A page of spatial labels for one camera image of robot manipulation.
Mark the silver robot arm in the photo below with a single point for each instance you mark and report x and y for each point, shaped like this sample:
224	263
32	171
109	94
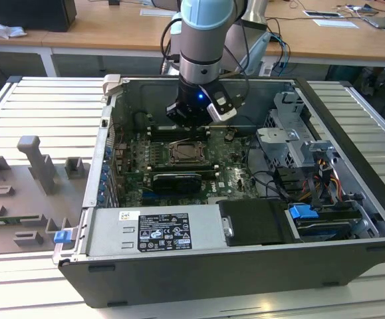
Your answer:
200	43

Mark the CPU socket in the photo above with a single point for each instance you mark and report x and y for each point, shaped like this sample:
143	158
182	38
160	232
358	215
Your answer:
170	159

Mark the coin cell battery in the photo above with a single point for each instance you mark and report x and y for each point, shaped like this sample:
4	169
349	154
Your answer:
231	133

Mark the graphics card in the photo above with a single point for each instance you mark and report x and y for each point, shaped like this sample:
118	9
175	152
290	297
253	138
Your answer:
175	184

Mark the grey case latch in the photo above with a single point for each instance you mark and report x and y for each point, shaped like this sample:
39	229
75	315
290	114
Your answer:
112	84

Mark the green motherboard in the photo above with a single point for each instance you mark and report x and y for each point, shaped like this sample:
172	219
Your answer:
232	179

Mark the white power adapter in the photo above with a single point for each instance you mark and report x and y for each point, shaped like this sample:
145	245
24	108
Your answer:
267	69

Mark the pale blue teach pendant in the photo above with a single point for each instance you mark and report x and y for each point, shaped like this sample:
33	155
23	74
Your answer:
257	50

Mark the metal drive cage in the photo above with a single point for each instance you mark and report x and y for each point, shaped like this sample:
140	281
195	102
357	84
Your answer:
278	146

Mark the wooden desk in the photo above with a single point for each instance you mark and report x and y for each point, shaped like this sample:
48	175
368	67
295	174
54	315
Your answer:
112	30

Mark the small black object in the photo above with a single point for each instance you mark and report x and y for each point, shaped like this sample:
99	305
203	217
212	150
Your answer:
114	2

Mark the black label sticker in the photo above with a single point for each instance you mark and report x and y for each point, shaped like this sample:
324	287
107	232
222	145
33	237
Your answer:
164	232

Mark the black plastic shroud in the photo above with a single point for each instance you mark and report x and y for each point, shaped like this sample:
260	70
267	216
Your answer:
255	222

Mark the silver power supply unit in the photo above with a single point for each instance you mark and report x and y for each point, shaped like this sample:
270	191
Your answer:
109	232

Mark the hard disk in blue carrier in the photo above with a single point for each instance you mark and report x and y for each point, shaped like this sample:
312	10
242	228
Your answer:
301	212

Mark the flat white device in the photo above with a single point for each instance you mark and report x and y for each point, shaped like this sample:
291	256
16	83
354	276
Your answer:
322	14

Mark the white paper sheet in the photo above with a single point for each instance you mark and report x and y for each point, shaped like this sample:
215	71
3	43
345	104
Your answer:
335	22

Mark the black PC case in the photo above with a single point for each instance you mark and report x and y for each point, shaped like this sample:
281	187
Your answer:
212	276

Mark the blue plastic latch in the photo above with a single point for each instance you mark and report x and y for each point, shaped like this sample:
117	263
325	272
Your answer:
62	237

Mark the black box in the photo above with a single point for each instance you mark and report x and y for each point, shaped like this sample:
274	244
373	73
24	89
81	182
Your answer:
29	13

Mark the grey parts rack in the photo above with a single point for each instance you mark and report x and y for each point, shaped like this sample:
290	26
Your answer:
19	202

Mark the crumpled white paper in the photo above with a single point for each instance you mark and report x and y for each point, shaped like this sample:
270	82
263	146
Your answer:
7	30

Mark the green RAM stick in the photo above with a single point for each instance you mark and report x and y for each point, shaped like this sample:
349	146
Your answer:
9	220

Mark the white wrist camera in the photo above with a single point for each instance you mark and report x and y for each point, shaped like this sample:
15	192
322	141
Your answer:
223	114

